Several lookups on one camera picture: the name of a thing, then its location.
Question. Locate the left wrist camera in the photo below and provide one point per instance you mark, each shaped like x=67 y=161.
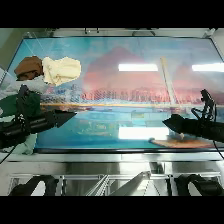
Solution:
x=23 y=100

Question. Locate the silver frame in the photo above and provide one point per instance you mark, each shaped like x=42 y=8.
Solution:
x=113 y=166

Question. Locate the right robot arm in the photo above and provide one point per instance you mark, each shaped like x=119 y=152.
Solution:
x=213 y=130

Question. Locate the pale green garment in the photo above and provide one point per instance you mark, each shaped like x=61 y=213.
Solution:
x=25 y=145

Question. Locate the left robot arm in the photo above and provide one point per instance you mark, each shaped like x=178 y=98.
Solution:
x=11 y=130

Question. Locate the dark green garment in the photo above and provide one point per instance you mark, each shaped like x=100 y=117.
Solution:
x=8 y=105

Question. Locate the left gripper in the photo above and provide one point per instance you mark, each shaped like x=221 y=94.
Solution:
x=45 y=121

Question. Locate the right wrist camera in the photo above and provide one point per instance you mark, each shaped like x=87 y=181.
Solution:
x=207 y=103

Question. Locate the cream garment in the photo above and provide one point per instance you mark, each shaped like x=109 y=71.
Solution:
x=61 y=70

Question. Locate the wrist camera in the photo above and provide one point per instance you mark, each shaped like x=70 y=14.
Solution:
x=207 y=103
x=23 y=100

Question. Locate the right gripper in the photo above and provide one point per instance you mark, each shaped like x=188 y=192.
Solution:
x=191 y=126

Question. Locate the white garment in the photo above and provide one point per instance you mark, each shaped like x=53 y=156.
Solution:
x=31 y=86

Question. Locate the brown garment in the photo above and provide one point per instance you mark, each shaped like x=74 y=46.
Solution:
x=28 y=67

